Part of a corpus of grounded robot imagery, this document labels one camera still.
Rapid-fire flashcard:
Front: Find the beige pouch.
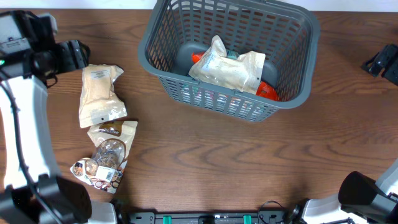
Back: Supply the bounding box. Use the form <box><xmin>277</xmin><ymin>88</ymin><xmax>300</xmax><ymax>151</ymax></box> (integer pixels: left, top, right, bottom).
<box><xmin>188</xmin><ymin>35</ymin><xmax>266</xmax><ymax>94</ymax></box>
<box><xmin>79</xmin><ymin>64</ymin><xmax>127</xmax><ymax>128</ymax></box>

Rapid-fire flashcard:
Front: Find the brown snack pouch with window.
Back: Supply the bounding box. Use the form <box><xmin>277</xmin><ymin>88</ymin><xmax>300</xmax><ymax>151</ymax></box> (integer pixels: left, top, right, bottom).
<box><xmin>70</xmin><ymin>121</ymin><xmax>138</xmax><ymax>194</ymax></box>

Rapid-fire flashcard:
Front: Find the black cable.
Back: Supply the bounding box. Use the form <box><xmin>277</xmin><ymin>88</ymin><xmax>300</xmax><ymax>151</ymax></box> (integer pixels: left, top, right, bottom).
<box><xmin>0</xmin><ymin>80</ymin><xmax>57</xmax><ymax>224</ymax></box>
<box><xmin>259</xmin><ymin>198</ymin><xmax>292</xmax><ymax>215</ymax></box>

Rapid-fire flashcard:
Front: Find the multicolour tissue pack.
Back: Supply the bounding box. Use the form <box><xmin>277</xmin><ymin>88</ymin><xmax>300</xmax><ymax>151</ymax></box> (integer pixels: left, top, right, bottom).
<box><xmin>180</xmin><ymin>83</ymin><xmax>278</xmax><ymax>121</ymax></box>

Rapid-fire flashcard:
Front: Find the light blue wipes packet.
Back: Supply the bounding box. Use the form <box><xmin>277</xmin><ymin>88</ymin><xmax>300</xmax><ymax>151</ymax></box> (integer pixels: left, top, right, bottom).
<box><xmin>226</xmin><ymin>50</ymin><xmax>239</xmax><ymax>60</ymax></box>

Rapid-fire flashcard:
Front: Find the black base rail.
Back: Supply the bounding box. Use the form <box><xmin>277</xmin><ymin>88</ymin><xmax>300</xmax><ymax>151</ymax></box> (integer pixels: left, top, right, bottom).
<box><xmin>127</xmin><ymin>209</ymin><xmax>287</xmax><ymax>224</ymax></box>

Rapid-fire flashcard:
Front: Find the right black cable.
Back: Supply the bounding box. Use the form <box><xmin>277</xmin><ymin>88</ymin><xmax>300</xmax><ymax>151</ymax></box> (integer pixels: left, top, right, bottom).
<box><xmin>259</xmin><ymin>198</ymin><xmax>292</xmax><ymax>215</ymax></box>

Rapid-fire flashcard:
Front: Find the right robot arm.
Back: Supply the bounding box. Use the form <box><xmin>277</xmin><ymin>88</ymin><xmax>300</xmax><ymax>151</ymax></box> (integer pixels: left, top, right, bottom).
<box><xmin>285</xmin><ymin>162</ymin><xmax>397</xmax><ymax>224</ymax></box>

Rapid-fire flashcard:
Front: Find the left black cable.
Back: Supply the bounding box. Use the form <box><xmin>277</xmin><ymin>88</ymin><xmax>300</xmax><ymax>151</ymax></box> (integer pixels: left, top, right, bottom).
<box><xmin>0</xmin><ymin>80</ymin><xmax>57</xmax><ymax>224</ymax></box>

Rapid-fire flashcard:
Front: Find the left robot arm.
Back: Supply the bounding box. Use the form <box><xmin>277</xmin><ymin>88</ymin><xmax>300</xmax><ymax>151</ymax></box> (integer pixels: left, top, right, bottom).
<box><xmin>1</xmin><ymin>39</ymin><xmax>117</xmax><ymax>223</ymax></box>

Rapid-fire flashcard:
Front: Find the grey plastic basket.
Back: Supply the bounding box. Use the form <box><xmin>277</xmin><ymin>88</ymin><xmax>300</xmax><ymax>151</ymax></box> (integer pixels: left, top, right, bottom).
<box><xmin>137</xmin><ymin>0</ymin><xmax>320</xmax><ymax>110</ymax></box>

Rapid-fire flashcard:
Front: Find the orange cracker package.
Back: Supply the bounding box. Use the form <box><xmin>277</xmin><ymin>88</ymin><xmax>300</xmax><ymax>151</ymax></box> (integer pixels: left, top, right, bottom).
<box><xmin>192</xmin><ymin>52</ymin><xmax>279</xmax><ymax>101</ymax></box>

